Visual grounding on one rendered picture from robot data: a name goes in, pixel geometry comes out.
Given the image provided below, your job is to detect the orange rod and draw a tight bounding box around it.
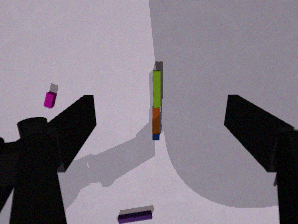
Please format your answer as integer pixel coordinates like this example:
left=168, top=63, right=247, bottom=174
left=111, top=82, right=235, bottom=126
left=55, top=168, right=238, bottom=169
left=152, top=108, right=160, bottom=134

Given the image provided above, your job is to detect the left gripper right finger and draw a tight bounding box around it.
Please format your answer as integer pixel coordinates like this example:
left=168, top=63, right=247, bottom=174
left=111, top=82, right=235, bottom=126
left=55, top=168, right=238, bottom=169
left=224, top=95, right=298, bottom=224

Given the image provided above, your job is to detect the magenta block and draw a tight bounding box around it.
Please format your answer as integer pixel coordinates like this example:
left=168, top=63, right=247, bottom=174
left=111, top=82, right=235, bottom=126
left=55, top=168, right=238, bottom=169
left=44, top=91, right=57, bottom=108

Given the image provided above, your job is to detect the lime green rod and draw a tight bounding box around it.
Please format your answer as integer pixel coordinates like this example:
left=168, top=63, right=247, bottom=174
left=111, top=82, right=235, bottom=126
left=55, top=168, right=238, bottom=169
left=153, top=70, right=161, bottom=108

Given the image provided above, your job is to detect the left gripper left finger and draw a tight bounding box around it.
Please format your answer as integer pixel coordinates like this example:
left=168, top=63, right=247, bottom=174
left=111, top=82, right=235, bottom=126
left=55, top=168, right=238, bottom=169
left=0, top=95, right=97, bottom=224

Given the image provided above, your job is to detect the small dark blue cube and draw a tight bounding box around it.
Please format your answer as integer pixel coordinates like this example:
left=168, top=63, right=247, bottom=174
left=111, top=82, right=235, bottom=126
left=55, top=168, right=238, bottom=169
left=153, top=134, right=159, bottom=140

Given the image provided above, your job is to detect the purple rod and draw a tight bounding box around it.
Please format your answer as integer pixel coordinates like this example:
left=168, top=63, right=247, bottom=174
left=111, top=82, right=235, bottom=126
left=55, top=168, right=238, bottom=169
left=118, top=210, right=152, bottom=224

